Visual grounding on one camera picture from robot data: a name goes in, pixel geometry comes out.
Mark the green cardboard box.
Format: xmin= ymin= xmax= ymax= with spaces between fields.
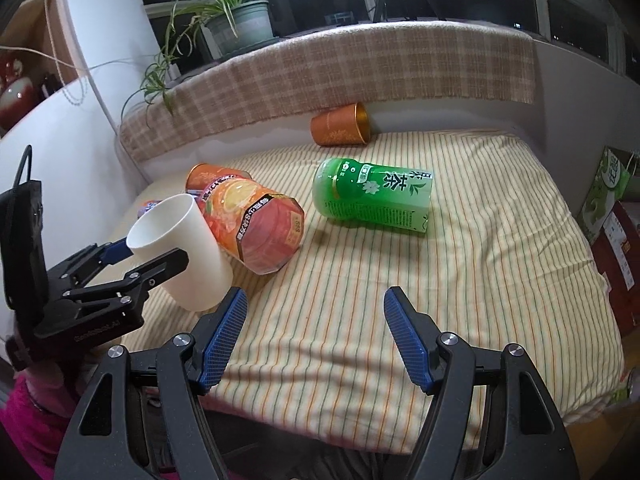
xmin=575 ymin=145 xmax=640 ymax=247

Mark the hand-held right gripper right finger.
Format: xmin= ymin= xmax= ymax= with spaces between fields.
xmin=383 ymin=286 xmax=593 ymax=480

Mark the pink orange printed cup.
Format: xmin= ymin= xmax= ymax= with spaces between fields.
xmin=199 ymin=176 xmax=306 ymax=275

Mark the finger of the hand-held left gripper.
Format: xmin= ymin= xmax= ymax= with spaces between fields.
xmin=47 ymin=238 xmax=136 ymax=294
xmin=71 ymin=248 xmax=190 ymax=307

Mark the potted spider plant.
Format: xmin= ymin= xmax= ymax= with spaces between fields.
xmin=120 ymin=0 xmax=321 ymax=117

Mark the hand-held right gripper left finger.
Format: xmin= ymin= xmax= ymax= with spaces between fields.
xmin=52 ymin=287 xmax=249 ymax=480

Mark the plaid beige cloth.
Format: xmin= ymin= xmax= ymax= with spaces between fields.
xmin=119 ymin=22 xmax=537 ymax=172

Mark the red cardboard box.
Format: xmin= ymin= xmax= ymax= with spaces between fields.
xmin=590 ymin=200 xmax=640 ymax=342

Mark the red ceramic vase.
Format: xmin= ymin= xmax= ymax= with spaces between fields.
xmin=0 ymin=55 xmax=44 ymax=132

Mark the brown cup with gold rim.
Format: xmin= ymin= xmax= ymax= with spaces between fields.
xmin=310 ymin=101 xmax=371 ymax=148

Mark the green tea bottle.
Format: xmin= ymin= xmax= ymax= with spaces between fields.
xmin=312 ymin=157 xmax=435 ymax=235

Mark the white cup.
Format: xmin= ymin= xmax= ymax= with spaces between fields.
xmin=126 ymin=193 xmax=235 ymax=312

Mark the striped bed sheet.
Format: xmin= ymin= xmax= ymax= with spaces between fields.
xmin=107 ymin=130 xmax=627 ymax=455

